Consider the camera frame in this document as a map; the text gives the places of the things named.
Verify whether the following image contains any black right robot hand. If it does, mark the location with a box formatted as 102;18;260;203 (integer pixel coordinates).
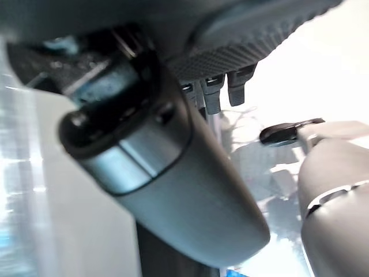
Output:
0;0;344;265

